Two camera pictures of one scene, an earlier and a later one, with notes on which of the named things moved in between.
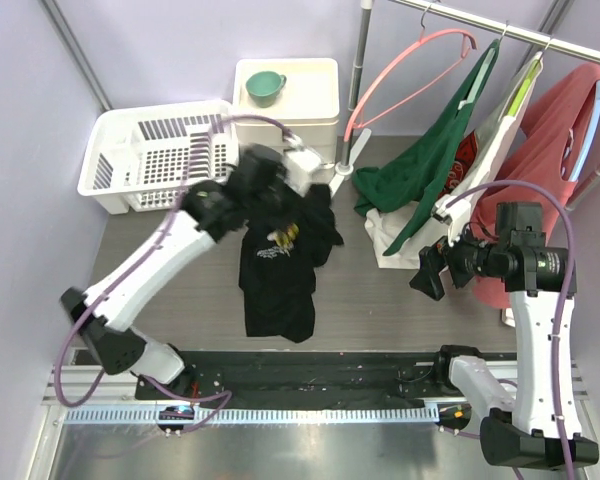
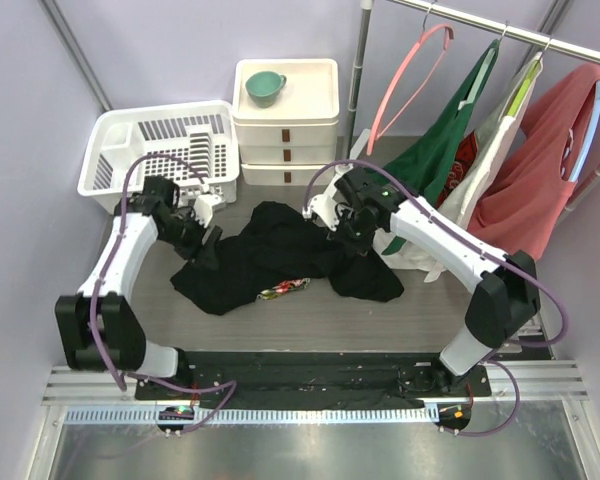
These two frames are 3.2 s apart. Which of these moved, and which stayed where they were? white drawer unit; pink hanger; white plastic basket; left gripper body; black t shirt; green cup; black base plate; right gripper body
Moved: right gripper body; left gripper body; black t shirt; pink hanger
Stayed: white drawer unit; black base plate; white plastic basket; green cup
